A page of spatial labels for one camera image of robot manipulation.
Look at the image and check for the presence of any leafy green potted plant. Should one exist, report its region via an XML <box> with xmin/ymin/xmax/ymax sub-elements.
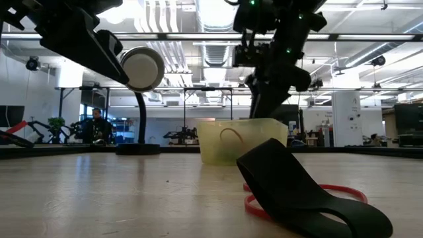
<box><xmin>47</xmin><ymin>116</ymin><xmax>66</xmax><ymax>143</ymax></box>

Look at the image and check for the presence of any person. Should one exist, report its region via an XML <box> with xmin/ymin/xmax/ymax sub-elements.
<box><xmin>81</xmin><ymin>107</ymin><xmax>113</xmax><ymax>145</ymax></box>

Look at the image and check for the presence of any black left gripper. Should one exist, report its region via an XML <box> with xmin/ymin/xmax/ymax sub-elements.
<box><xmin>0</xmin><ymin>0</ymin><xmax>130</xmax><ymax>86</ymax></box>

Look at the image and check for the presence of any yellow translucent plastic bin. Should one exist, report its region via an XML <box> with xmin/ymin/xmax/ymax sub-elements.
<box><xmin>197</xmin><ymin>118</ymin><xmax>289</xmax><ymax>167</ymax></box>

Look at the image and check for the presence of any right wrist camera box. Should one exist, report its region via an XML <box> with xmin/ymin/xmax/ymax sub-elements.
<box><xmin>232</xmin><ymin>42</ymin><xmax>265</xmax><ymax>68</ymax></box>

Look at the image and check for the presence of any long wide black rubber band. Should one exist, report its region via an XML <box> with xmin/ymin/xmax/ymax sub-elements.
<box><xmin>235</xmin><ymin>138</ymin><xmax>394</xmax><ymax>238</ymax></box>

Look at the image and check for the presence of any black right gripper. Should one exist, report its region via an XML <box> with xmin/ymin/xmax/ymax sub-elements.
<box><xmin>246</xmin><ymin>34</ymin><xmax>313</xmax><ymax>120</ymax></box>

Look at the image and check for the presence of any black chrome desk lamp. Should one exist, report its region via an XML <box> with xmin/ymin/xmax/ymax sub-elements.
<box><xmin>115</xmin><ymin>46</ymin><xmax>166</xmax><ymax>157</ymax></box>

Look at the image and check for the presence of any red rubber band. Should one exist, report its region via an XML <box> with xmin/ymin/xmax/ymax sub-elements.
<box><xmin>243</xmin><ymin>182</ymin><xmax>369</xmax><ymax>221</ymax></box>

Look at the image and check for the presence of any black round ceiling fixture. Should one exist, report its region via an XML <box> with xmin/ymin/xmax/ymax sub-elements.
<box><xmin>370</xmin><ymin>55</ymin><xmax>387</xmax><ymax>67</ymax></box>
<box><xmin>25</xmin><ymin>56</ymin><xmax>40</xmax><ymax>71</ymax></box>

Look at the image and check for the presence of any distant black gantry frame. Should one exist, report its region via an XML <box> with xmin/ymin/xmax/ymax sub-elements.
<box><xmin>182</xmin><ymin>86</ymin><xmax>234</xmax><ymax>133</ymax></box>

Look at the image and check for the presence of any red bar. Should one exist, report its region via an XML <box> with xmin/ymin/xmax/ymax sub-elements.
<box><xmin>6</xmin><ymin>120</ymin><xmax>29</xmax><ymax>135</ymax></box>

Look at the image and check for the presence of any black monitor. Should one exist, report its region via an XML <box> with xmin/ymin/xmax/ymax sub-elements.
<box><xmin>279</xmin><ymin>104</ymin><xmax>300</xmax><ymax>124</ymax></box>
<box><xmin>393</xmin><ymin>103</ymin><xmax>423</xmax><ymax>133</ymax></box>
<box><xmin>0</xmin><ymin>104</ymin><xmax>26</xmax><ymax>128</ymax></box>

